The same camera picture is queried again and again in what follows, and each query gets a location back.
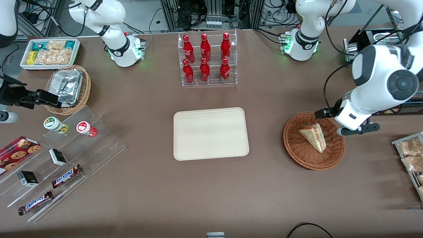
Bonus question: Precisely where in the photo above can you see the black food display case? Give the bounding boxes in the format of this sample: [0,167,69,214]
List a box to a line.
[343,7,423,116]

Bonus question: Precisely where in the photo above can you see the brown wicker basket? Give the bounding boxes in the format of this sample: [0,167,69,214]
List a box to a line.
[283,111,346,171]

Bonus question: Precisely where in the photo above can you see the red label white cup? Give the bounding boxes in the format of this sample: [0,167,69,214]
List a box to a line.
[76,121,98,138]

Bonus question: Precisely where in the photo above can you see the red cookie box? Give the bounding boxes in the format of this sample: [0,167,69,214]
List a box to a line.
[0,136,41,176]

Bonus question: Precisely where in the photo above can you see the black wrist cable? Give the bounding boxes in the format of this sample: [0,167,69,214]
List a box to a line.
[323,63,356,114]

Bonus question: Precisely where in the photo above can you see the light wicker basket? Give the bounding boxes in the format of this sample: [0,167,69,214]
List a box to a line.
[44,65,92,116]

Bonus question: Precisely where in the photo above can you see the clear acrylic stepped stand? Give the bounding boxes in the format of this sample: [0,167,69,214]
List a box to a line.
[0,105,126,222]

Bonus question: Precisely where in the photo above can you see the black floor cable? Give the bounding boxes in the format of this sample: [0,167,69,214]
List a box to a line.
[286,222,334,238]

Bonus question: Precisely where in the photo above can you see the beige plastic tray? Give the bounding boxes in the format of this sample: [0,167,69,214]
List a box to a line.
[173,107,250,161]

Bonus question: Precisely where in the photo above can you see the red cola bottle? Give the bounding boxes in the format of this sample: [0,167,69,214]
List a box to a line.
[199,58,211,83]
[182,59,195,84]
[219,58,231,83]
[220,32,231,62]
[200,33,212,63]
[182,34,196,64]

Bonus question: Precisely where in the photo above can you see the clear acrylic bottle rack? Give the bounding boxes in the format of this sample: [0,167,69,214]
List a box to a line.
[177,29,238,87]

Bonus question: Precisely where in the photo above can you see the white plastic snack bin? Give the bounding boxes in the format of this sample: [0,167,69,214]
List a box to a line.
[20,38,81,71]

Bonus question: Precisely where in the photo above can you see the green label white cup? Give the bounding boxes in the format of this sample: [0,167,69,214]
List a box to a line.
[43,117,69,134]

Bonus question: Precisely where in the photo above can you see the aluminium frame rack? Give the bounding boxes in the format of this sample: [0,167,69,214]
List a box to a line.
[160,0,265,32]

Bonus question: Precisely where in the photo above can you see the snickers chocolate bar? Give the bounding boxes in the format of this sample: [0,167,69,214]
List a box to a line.
[18,190,54,216]
[51,164,83,189]

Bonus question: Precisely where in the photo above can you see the large clear cracker bag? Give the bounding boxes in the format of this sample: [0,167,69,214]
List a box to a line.
[34,49,73,65]

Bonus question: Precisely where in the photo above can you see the small clear cracker bag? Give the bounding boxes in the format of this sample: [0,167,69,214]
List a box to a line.
[46,40,67,51]

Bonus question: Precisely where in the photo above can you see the silver foil container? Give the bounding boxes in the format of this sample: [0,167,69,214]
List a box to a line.
[49,69,83,107]

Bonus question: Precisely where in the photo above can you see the metal wire rack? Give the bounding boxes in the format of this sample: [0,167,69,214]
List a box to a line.
[391,131,423,202]

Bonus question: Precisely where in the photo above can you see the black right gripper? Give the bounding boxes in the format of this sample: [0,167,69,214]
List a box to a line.
[0,74,62,110]

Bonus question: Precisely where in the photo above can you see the small black box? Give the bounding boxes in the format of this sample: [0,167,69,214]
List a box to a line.
[17,170,39,187]
[49,148,68,166]

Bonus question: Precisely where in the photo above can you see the triangular sandwich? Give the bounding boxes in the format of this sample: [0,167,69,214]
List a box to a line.
[298,123,327,154]

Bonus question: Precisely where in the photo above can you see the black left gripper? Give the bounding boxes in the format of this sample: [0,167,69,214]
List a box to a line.
[314,106,343,119]

